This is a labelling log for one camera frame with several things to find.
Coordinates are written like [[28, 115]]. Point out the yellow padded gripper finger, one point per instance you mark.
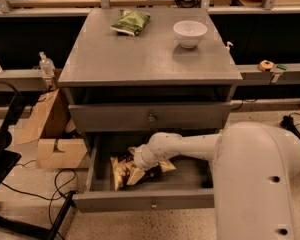
[[135, 175]]

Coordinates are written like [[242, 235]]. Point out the brown chip bag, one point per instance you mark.
[[122, 164]]

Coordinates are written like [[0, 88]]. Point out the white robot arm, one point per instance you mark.
[[252, 164]]

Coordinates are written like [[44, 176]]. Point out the open grey middle drawer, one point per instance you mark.
[[189, 185]]

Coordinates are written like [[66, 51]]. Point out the grey drawer cabinet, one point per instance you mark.
[[105, 67]]

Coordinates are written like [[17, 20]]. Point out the closed grey upper drawer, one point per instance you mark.
[[145, 116]]

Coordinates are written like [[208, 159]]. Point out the green chip bag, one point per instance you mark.
[[131, 22]]

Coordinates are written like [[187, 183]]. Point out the cardboard box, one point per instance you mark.
[[46, 126]]

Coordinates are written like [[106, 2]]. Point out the clear sanitizer bottle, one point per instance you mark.
[[46, 65]]

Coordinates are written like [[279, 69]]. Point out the white ceramic bowl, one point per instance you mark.
[[189, 33]]

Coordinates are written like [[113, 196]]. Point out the small white pump bottle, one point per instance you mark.
[[228, 46]]

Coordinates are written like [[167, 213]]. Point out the black stand leg right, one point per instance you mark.
[[288, 124]]

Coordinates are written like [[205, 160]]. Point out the green small object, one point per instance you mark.
[[282, 67]]

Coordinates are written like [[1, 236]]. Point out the black stand frame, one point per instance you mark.
[[9, 159]]

